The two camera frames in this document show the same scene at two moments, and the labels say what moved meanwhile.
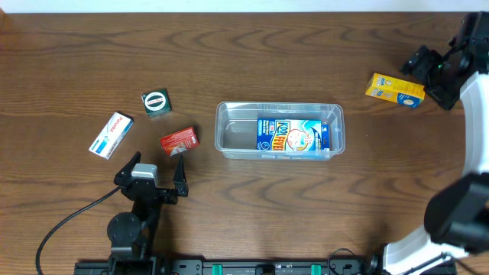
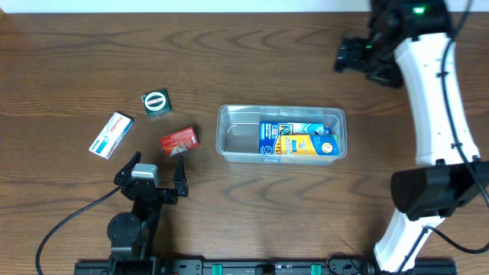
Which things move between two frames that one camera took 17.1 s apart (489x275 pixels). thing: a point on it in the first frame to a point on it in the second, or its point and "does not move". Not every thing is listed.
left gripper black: x=180 y=186 does not move
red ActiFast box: x=179 y=142 does not move
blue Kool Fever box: x=278 y=134 does not move
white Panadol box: x=111 y=135 does not move
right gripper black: x=433 y=82 to x=352 y=53
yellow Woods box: x=396 y=90 to x=309 y=144
